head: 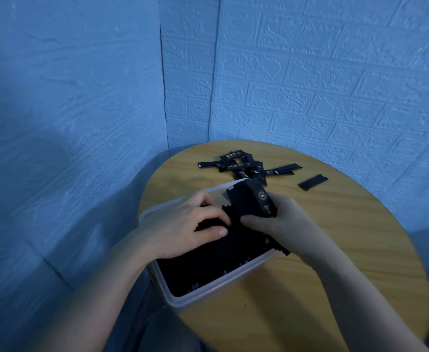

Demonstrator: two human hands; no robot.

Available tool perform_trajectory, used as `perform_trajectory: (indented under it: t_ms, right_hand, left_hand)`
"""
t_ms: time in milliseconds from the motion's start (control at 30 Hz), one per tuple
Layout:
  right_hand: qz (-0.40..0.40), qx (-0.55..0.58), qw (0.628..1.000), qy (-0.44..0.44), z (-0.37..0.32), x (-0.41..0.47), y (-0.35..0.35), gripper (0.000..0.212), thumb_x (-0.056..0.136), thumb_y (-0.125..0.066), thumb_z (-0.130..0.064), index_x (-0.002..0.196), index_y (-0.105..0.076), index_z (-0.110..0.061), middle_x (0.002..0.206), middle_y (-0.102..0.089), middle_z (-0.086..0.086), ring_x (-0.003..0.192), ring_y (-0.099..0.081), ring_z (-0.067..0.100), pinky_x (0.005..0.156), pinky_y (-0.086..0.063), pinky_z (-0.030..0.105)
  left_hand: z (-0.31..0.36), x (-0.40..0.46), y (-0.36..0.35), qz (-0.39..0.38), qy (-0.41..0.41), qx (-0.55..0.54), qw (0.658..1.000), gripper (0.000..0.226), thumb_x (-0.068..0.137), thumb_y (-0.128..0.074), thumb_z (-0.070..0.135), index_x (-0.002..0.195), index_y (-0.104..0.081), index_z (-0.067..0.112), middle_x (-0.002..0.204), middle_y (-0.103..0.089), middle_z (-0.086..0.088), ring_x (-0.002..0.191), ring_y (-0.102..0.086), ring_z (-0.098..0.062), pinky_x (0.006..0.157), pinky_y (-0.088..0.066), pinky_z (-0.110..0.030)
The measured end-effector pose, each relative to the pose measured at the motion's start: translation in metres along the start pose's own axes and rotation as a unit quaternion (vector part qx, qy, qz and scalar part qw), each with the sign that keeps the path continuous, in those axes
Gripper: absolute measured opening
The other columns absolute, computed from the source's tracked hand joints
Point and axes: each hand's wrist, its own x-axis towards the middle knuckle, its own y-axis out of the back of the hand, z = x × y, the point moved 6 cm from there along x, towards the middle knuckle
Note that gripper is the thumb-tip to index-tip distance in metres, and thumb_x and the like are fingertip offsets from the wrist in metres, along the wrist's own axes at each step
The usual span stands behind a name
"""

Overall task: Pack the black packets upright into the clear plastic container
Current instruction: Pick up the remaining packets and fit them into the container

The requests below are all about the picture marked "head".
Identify single loose black sachet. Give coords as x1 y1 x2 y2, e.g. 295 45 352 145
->
298 174 329 191

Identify person's dark trousers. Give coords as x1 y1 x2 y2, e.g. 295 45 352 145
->
121 280 219 352

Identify person's right forearm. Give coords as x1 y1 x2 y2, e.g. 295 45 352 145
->
304 243 429 352

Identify person's left hand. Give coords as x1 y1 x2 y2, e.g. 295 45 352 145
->
137 190 233 261

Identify bundle of black sachets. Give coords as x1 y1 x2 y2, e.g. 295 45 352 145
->
226 178 278 219

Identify person's left forearm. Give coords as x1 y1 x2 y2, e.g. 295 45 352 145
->
27 229 157 352

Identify row of black sachets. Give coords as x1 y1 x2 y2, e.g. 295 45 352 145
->
157 204 291 298

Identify clear plastic container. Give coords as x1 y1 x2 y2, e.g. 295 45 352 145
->
138 178 280 309

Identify person's right hand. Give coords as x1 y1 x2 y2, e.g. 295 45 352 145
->
239 193 334 266

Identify scattered pile of black sachets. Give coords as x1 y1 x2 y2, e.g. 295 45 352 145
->
197 150 303 187

